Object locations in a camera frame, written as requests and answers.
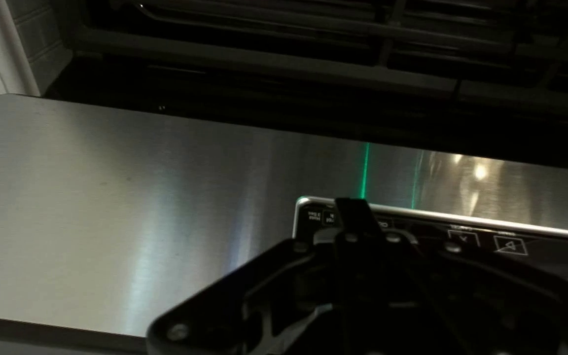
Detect stainless steel gas stove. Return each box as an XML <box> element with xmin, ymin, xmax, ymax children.
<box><xmin>0</xmin><ymin>0</ymin><xmax>568</xmax><ymax>355</ymax></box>

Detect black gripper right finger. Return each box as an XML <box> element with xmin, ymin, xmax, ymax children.
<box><xmin>354</xmin><ymin>195</ymin><xmax>568</xmax><ymax>355</ymax></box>

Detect white baseboard trim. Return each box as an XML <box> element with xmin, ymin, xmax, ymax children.
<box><xmin>0</xmin><ymin>0</ymin><xmax>41</xmax><ymax>106</ymax></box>

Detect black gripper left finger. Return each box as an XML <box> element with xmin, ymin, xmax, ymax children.
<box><xmin>145</xmin><ymin>195</ymin><xmax>358</xmax><ymax>355</ymax></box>

